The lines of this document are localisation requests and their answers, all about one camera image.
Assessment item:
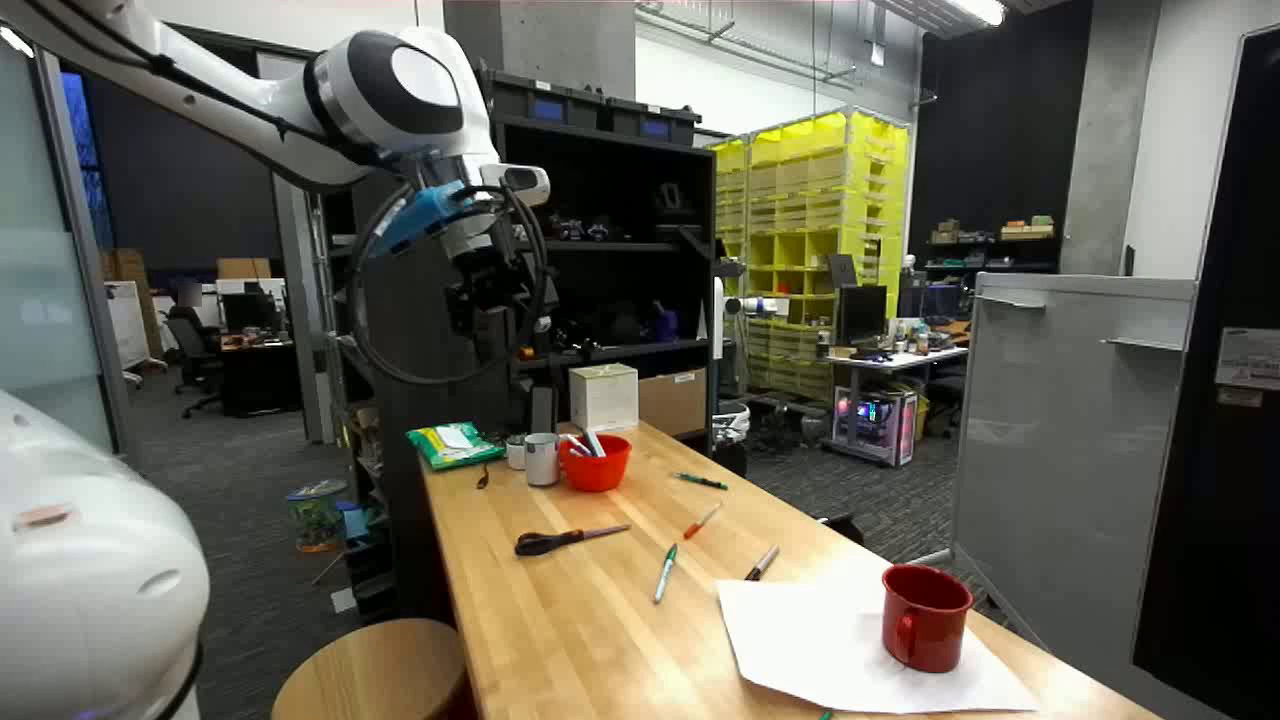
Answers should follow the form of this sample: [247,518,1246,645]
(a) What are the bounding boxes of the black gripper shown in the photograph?
[448,233,550,353]

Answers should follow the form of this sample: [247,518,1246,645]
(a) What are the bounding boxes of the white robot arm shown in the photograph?
[0,0,550,720]

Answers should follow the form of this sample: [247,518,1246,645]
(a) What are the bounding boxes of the white grey cylinder cup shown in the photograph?
[525,431,559,487]

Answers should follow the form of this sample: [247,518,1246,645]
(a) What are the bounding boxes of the red bowl cup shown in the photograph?
[555,435,633,493]

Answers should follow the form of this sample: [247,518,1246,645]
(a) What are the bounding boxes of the green white marker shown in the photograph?
[653,545,681,603]

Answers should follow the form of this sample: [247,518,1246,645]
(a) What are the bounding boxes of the black shelving unit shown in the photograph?
[346,73,719,444]

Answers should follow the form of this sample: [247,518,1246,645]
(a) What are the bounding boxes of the small white planter pot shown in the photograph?
[505,435,527,470]

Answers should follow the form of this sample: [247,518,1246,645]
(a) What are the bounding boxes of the green wipes packet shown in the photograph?
[408,425,505,474]

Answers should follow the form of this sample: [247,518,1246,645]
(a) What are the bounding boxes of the cardboard box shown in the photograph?
[639,367,703,435]

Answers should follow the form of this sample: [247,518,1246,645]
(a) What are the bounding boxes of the black scissors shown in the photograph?
[511,523,627,561]

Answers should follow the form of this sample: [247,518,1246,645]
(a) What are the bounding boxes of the dark green pen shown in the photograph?
[675,474,728,493]

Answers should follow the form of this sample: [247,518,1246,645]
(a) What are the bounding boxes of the yellow crate rack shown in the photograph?
[711,111,911,401]

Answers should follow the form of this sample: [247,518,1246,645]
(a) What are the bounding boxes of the round wooden stool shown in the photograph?
[270,616,468,720]

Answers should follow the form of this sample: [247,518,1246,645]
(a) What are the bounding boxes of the black pen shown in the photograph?
[745,549,780,581]

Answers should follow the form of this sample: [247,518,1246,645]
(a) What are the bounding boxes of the white paper sheet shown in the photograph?
[714,567,1036,715]

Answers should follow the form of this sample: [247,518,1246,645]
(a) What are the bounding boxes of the red mug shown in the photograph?
[879,565,972,672]

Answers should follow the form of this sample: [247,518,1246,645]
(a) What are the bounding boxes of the grey metal cabinet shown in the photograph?
[956,272,1193,681]

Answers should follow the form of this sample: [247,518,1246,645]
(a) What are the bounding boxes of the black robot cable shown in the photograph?
[346,180,559,392]

